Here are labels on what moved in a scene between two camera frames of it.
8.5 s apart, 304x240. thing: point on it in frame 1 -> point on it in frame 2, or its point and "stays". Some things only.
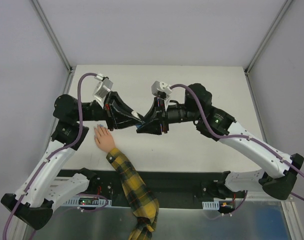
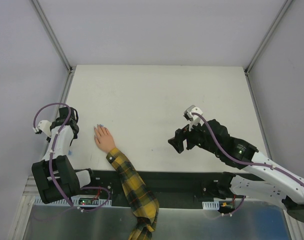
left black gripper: [108, 110] -> [67, 113]
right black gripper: [161, 116] -> [188, 139]
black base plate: [171, 188] stays
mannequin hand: [103, 138] stays
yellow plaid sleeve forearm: [144, 203] stays
